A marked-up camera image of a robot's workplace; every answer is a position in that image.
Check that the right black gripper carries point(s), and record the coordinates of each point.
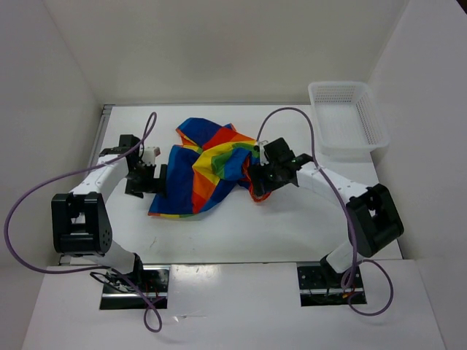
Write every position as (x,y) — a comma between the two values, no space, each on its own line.
(258,171)

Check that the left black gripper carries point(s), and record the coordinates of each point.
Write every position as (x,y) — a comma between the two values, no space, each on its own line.
(152,185)

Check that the rainbow striped shorts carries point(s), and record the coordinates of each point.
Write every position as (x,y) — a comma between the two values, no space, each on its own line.
(211,160)

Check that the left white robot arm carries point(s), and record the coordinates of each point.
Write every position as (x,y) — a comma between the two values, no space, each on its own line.
(81,224)

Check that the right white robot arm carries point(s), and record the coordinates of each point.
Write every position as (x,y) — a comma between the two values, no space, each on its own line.
(372,219)

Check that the white plastic basket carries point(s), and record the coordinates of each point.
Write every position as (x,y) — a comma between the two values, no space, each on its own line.
(349,122)

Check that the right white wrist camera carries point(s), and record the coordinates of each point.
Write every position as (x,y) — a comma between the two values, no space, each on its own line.
(260,147)

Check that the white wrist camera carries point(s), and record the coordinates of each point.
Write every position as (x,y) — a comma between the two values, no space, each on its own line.
(149,155)
(260,147)

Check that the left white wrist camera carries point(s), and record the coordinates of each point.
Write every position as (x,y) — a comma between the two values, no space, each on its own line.
(149,155)

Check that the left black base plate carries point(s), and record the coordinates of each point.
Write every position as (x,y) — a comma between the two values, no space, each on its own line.
(119,295)

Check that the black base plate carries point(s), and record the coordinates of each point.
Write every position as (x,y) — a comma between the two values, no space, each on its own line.
(316,290)
(119,295)

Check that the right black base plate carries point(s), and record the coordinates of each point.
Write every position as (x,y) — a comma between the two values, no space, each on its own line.
(316,290)

